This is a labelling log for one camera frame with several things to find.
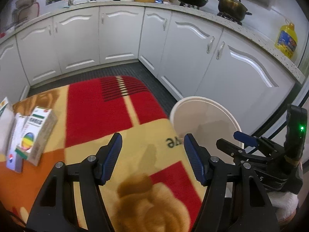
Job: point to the white round trash bin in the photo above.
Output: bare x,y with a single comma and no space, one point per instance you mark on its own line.
208,121

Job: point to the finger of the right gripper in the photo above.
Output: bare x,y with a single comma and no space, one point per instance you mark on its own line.
231,149
245,138

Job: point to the colourful checked blanket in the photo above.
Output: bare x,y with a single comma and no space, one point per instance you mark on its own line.
152,187

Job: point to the dark cooking pot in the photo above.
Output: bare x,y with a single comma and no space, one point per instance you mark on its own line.
233,9

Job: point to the right hand white glove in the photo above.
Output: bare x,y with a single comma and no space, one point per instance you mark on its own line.
285,204

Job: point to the green rainbow medicine box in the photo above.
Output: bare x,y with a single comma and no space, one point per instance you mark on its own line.
35,134

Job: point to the green white milk carton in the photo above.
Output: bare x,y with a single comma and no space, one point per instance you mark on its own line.
6,124

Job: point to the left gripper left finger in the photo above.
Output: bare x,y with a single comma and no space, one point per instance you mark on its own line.
54,208

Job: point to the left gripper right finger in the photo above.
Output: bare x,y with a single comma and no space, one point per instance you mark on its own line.
235,199

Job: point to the white levamlodipine medicine box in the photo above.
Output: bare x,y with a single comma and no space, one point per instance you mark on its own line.
13,160

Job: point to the yellow cooking oil bottle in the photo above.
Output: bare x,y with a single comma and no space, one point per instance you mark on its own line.
287,40

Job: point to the white base cabinets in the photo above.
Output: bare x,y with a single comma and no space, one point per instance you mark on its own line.
189,55

